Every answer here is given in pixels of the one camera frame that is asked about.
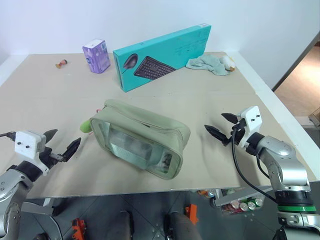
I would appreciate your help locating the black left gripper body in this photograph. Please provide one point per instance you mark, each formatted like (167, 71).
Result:
(48, 157)

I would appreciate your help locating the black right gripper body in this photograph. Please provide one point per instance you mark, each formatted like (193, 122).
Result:
(238, 132)

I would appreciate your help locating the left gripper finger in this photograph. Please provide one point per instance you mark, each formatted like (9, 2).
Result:
(51, 136)
(72, 148)

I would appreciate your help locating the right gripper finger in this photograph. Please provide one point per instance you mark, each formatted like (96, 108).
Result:
(231, 117)
(215, 132)

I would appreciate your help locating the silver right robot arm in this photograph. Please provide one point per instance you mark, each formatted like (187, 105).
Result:
(285, 165)

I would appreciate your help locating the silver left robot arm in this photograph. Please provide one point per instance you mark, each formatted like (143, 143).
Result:
(11, 190)

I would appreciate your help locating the green transparent pouch bag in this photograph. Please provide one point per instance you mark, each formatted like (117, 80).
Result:
(140, 135)

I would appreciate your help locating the green fuzzy zipper charm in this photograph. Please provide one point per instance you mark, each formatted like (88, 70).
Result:
(85, 126)

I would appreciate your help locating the white plush toy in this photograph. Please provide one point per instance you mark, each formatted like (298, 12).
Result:
(228, 63)

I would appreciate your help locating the light green cloth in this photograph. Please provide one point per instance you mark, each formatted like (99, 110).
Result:
(210, 63)

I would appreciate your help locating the clear plastic bin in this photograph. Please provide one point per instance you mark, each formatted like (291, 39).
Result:
(240, 200)

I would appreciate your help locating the red drink can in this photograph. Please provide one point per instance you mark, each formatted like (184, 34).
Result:
(235, 204)

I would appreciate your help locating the small wooden figurine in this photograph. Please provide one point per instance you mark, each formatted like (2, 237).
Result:
(61, 64)

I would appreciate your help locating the green drink can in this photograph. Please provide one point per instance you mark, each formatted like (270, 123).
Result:
(251, 205)
(243, 206)

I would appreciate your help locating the orange plastic clamp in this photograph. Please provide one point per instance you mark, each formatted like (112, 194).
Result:
(192, 212)
(78, 227)

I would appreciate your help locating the wooden crate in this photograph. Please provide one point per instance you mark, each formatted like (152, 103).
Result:
(315, 117)

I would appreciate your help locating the purple tissue pack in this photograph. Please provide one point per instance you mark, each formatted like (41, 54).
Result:
(97, 56)

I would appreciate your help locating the teal keyboard box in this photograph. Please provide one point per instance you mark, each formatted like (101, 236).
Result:
(160, 57)

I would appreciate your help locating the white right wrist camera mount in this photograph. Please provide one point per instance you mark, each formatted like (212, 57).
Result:
(252, 118)

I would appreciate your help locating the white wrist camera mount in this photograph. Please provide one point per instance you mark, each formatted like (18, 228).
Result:
(252, 118)
(26, 145)

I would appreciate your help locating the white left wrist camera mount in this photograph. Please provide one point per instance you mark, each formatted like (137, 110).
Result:
(26, 145)

